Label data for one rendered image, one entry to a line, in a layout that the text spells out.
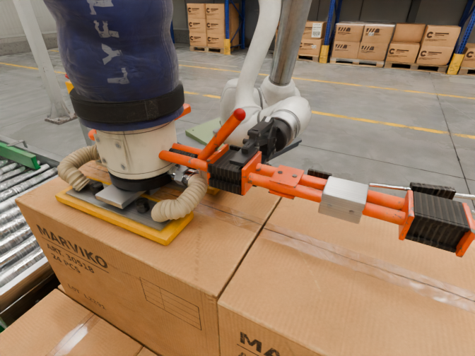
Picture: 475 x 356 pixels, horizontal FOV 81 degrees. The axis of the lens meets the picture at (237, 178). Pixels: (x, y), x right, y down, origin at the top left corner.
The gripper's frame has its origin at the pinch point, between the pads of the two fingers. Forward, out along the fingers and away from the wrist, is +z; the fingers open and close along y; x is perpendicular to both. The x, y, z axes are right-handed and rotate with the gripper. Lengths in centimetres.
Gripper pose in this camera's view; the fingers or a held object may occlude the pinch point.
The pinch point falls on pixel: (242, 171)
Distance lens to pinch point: 55.7
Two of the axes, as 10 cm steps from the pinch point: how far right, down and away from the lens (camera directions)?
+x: -9.0, -2.4, 3.7
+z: -4.4, 4.9, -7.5
